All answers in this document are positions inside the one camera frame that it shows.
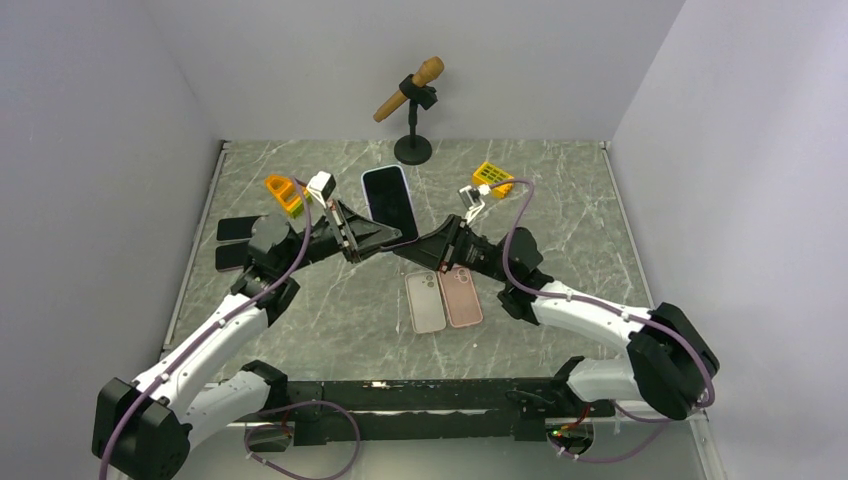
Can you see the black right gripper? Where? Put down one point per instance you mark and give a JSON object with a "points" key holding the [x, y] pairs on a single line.
{"points": [[440, 249]]}

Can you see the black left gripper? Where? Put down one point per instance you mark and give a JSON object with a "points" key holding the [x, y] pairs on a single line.
{"points": [[367, 236]]}

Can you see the phone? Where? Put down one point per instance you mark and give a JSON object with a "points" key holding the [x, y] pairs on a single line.
{"points": [[460, 297], [389, 202]]}

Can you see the beige phone case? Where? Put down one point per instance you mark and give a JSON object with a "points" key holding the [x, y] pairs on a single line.
{"points": [[425, 303]]}

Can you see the black smartphone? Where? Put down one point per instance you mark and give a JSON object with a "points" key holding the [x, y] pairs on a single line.
{"points": [[230, 256], [236, 228]]}

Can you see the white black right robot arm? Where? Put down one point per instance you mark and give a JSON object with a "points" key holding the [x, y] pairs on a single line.
{"points": [[663, 360]]}

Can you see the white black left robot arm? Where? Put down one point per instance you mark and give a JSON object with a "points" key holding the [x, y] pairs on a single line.
{"points": [[147, 427]]}

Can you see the yellow toy brick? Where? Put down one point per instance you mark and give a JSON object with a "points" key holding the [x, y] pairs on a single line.
{"points": [[489, 174]]}

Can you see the orange green toy block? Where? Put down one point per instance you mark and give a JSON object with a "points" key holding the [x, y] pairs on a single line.
{"points": [[291, 195]]}

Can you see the black microphone stand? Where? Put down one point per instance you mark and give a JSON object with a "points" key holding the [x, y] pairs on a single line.
{"points": [[413, 149]]}

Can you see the wooden microphone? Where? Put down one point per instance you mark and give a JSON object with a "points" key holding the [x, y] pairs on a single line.
{"points": [[415, 87]]}

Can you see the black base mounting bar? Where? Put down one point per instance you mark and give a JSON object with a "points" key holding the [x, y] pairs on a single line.
{"points": [[523, 409]]}

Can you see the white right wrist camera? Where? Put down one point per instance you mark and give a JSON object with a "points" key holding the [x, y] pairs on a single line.
{"points": [[472, 198]]}

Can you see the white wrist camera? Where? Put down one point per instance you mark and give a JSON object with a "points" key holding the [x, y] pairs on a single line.
{"points": [[472, 198], [321, 186]]}

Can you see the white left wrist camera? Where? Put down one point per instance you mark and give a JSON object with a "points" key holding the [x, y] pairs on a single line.
{"points": [[321, 186]]}

